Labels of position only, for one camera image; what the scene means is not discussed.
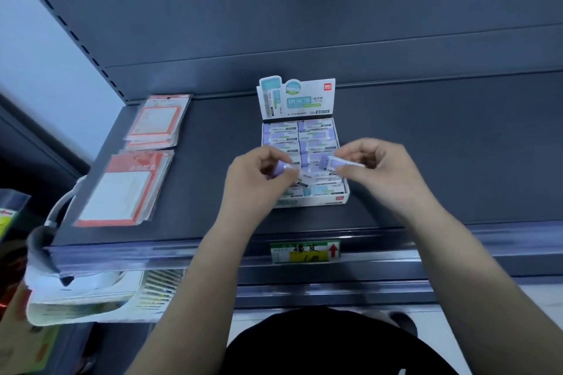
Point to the rows of boxed purple erasers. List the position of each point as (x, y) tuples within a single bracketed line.
[(314, 133)]

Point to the person's right thumb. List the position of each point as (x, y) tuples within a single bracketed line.
[(352, 150)]

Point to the dark grey metal shelf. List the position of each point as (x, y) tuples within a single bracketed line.
[(440, 159)]

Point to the purple and white eraser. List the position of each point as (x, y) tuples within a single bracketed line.
[(336, 163)]

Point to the colourful packaged goods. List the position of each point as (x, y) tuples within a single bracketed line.
[(11, 229)]

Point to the person's right forearm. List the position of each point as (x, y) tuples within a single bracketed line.
[(475, 291)]

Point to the person's left hand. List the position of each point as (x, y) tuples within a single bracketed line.
[(248, 188)]

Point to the person's left thumb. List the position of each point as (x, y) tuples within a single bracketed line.
[(275, 155)]

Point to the stack of paper booklets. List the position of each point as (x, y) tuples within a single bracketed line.
[(96, 300)]

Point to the white eraser display box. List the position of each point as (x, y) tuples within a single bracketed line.
[(292, 98)]

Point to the slotted metal shelf upright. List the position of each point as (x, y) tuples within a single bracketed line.
[(66, 23)]

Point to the person's left forearm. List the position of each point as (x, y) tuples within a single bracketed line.
[(198, 300)]

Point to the small orange sticky note packs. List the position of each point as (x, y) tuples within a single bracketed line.
[(156, 122)]

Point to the green and white price label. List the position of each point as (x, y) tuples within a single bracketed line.
[(303, 252)]

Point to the large orange sticky note packs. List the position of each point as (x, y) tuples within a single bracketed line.
[(121, 190)]

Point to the person's black shirt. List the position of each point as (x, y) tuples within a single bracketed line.
[(338, 344)]

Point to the person's right hand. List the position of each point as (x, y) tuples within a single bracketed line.
[(391, 177)]

